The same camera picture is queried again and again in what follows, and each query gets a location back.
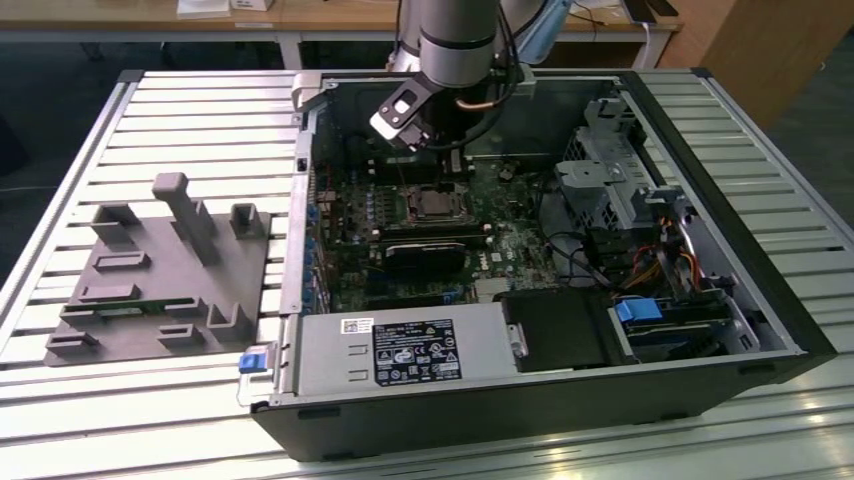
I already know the wooden cabinet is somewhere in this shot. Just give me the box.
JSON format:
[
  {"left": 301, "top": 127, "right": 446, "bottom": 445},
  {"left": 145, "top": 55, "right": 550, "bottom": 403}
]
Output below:
[{"left": 656, "top": 0, "right": 854, "bottom": 129}]

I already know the black disk drive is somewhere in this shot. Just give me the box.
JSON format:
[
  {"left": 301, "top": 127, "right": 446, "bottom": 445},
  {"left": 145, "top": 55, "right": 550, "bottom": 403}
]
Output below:
[{"left": 623, "top": 319, "right": 730, "bottom": 364}]

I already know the black plastic shroud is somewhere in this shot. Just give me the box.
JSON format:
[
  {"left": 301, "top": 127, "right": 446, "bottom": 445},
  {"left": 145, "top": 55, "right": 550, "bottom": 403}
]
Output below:
[{"left": 496, "top": 288, "right": 614, "bottom": 375}]

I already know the flat black device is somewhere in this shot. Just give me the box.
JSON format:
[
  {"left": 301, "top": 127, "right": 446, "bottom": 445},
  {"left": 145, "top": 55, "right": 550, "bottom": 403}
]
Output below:
[{"left": 619, "top": 0, "right": 676, "bottom": 25}]

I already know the blue plastic latch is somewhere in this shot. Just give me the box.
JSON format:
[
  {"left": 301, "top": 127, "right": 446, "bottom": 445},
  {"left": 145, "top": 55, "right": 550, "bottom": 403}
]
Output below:
[{"left": 237, "top": 349, "right": 269, "bottom": 375}]

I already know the black graphics card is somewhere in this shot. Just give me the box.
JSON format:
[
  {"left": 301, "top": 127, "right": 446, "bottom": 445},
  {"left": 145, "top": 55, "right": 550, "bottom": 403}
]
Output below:
[{"left": 383, "top": 241, "right": 470, "bottom": 276}]

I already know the orange yellow wire bundle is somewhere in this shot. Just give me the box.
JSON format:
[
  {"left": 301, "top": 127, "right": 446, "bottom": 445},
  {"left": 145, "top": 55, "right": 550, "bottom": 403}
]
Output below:
[{"left": 623, "top": 244, "right": 706, "bottom": 294}]

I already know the green RAM stick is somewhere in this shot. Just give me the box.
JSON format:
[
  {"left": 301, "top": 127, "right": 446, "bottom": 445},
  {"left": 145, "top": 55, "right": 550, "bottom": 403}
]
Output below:
[{"left": 96, "top": 298, "right": 199, "bottom": 319}]

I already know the CPU socket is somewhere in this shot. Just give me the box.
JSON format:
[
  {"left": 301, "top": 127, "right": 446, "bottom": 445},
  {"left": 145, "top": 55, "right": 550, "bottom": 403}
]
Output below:
[{"left": 404, "top": 182, "right": 479, "bottom": 224}]

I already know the silver power supply with label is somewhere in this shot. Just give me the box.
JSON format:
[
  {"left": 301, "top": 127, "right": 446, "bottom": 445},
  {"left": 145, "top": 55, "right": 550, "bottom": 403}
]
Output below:
[{"left": 283, "top": 312, "right": 528, "bottom": 401}]

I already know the blue disk carrier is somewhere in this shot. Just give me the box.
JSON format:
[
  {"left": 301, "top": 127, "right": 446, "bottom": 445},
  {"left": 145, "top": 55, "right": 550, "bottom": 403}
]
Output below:
[{"left": 611, "top": 298, "right": 663, "bottom": 327}]

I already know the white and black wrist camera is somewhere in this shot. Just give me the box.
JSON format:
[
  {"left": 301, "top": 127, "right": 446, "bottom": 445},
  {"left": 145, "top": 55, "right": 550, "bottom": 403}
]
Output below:
[{"left": 368, "top": 74, "right": 439, "bottom": 151}]

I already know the grey parts rack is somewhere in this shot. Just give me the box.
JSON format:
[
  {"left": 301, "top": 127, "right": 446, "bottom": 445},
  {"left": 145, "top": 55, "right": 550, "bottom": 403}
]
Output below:
[{"left": 40, "top": 171, "right": 275, "bottom": 369}]

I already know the large white box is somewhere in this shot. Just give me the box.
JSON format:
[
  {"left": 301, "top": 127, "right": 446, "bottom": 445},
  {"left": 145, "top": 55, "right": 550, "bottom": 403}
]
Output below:
[{"left": 175, "top": 0, "right": 233, "bottom": 20}]

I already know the black PC case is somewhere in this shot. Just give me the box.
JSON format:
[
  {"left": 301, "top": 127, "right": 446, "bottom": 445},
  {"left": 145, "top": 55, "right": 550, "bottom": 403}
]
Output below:
[{"left": 247, "top": 67, "right": 839, "bottom": 464}]

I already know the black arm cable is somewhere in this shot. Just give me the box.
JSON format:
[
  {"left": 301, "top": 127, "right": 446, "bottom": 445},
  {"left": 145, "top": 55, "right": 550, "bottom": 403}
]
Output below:
[{"left": 430, "top": 19, "right": 530, "bottom": 151}]

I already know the silver CPU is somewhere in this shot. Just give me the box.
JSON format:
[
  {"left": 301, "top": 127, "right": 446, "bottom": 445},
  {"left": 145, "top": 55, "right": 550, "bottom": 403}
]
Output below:
[{"left": 420, "top": 190, "right": 459, "bottom": 214}]

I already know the perforated metal drive cage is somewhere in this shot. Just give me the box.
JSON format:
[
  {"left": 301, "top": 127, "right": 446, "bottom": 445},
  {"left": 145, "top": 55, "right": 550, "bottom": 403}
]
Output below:
[{"left": 551, "top": 98, "right": 688, "bottom": 232}]

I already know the green motherboard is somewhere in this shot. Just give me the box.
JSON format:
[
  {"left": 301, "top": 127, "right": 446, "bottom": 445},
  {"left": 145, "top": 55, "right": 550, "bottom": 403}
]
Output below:
[{"left": 309, "top": 159, "right": 568, "bottom": 314}]

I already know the wooden desk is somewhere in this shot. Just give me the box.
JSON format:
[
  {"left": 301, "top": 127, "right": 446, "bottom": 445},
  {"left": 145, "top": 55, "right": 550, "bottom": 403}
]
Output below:
[{"left": 0, "top": 0, "right": 683, "bottom": 71}]

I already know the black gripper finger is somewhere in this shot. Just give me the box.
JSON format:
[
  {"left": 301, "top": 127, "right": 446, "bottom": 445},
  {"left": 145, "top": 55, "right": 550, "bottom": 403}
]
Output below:
[{"left": 440, "top": 143, "right": 471, "bottom": 177}]

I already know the small silver heat sink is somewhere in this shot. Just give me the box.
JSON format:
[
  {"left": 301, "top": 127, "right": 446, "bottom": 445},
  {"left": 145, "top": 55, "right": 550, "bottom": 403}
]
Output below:
[{"left": 474, "top": 278, "right": 507, "bottom": 303}]

